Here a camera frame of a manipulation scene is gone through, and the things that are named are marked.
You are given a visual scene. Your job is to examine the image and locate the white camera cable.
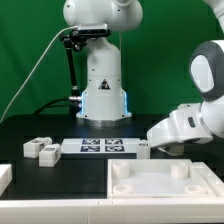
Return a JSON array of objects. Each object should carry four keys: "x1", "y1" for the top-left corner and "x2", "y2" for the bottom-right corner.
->
[{"x1": 0, "y1": 25, "x2": 80, "y2": 123}]

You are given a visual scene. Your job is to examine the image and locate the mounted camera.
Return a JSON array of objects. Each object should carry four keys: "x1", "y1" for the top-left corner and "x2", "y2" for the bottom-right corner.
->
[{"x1": 71, "y1": 24, "x2": 110, "y2": 38}]

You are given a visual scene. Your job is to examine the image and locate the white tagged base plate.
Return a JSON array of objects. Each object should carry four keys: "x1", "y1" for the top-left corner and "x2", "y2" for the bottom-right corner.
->
[{"x1": 61, "y1": 138, "x2": 140, "y2": 154}]

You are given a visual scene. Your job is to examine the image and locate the white square tabletop part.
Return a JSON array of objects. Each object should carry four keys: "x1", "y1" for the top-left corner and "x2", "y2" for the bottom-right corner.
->
[{"x1": 107, "y1": 159, "x2": 216, "y2": 199}]

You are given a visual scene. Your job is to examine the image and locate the black cable bundle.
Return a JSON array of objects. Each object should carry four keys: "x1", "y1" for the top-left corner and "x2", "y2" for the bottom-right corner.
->
[{"x1": 33, "y1": 97, "x2": 83, "y2": 116}]

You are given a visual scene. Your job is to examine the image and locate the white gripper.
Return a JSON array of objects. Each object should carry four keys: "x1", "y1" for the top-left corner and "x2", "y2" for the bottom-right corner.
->
[{"x1": 147, "y1": 103, "x2": 213, "y2": 156}]

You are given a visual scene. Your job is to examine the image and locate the white front fence rail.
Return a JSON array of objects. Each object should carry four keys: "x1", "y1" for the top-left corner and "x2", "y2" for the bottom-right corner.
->
[{"x1": 0, "y1": 198, "x2": 224, "y2": 224}]

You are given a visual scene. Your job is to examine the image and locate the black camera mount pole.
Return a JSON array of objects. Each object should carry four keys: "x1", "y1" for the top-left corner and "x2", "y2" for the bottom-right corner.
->
[{"x1": 59, "y1": 33, "x2": 86, "y2": 118}]

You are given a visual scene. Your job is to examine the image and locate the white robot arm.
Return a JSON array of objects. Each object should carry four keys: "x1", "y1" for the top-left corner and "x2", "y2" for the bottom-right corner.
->
[{"x1": 63, "y1": 0, "x2": 224, "y2": 148}]

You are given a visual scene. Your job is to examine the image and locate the white left block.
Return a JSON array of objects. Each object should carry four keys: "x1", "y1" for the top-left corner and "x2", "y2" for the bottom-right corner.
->
[{"x1": 0, "y1": 164, "x2": 12, "y2": 196}]

